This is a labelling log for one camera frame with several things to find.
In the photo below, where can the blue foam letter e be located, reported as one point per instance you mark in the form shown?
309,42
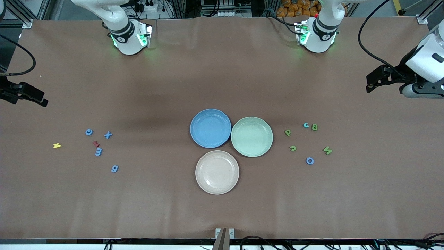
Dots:
99,151
87,132

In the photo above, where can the green foam letter N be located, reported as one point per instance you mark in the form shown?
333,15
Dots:
327,150
290,148

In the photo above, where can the teal foam letter c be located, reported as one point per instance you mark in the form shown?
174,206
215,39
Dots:
304,125

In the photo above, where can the blue foam letter x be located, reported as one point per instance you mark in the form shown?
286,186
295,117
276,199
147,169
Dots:
108,134

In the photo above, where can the green foam letter P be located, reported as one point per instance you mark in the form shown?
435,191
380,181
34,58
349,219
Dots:
287,132

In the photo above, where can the blue foam letter g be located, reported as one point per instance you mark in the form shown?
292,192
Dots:
114,168

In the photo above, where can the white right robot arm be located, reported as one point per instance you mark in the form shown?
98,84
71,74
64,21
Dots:
128,38

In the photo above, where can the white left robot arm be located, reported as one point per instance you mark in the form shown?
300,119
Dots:
321,34

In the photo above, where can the yellow foam letter k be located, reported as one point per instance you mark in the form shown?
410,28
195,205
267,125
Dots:
57,145

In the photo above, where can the yellow stick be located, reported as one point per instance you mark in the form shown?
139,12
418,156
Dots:
398,5

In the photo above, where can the red foam letter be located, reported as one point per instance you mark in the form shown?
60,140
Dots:
96,143

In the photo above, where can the blue foam letter O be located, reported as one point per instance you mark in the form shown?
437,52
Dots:
307,160

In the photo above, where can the orange items pile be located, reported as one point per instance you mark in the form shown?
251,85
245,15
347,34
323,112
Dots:
298,8

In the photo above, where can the green round plate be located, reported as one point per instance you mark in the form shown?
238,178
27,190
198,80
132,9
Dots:
252,136

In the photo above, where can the white power strip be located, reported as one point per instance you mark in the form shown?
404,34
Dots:
230,14
149,7

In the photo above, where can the blue round plate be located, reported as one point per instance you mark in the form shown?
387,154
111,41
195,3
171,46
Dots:
210,128

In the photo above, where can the beige round plate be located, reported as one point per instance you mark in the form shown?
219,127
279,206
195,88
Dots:
217,172

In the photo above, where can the brown table cover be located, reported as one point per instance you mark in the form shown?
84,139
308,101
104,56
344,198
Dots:
222,215

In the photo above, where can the aluminium frame profile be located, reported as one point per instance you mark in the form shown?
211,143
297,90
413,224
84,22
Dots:
27,23
422,19

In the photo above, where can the metal table edge bracket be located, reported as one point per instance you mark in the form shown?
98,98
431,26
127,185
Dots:
231,233

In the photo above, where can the brown post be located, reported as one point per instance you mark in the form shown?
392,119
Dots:
222,241

